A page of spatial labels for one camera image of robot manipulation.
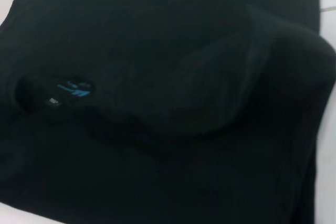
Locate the black T-shirt with FREE print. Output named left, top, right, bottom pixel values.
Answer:
left=0, top=0, right=336, bottom=224

